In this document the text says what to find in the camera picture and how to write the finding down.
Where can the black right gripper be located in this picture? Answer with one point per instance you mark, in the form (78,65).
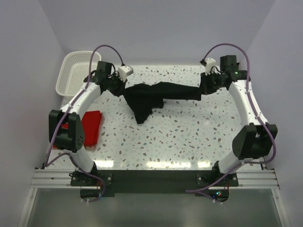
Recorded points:
(204,85)

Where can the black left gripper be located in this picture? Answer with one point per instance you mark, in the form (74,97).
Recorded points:
(120,91)

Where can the black t shirt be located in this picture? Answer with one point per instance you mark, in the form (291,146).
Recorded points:
(142,98)

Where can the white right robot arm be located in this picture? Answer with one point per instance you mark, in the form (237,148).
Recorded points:
(257,136)

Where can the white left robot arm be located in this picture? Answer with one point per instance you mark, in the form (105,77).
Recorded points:
(92,88)

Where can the red folded t shirt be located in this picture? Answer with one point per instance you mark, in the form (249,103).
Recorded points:
(92,127)

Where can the white plastic basket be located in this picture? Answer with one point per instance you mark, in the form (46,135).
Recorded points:
(74,69)

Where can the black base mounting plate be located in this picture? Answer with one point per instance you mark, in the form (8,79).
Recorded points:
(108,183)

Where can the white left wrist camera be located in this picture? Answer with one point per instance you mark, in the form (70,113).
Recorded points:
(124,72)

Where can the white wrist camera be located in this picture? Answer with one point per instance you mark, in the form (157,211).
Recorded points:
(209,63)
(124,72)

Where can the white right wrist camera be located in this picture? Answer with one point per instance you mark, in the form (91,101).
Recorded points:
(209,63)

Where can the aluminium frame rail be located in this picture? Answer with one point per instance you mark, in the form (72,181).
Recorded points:
(247,179)

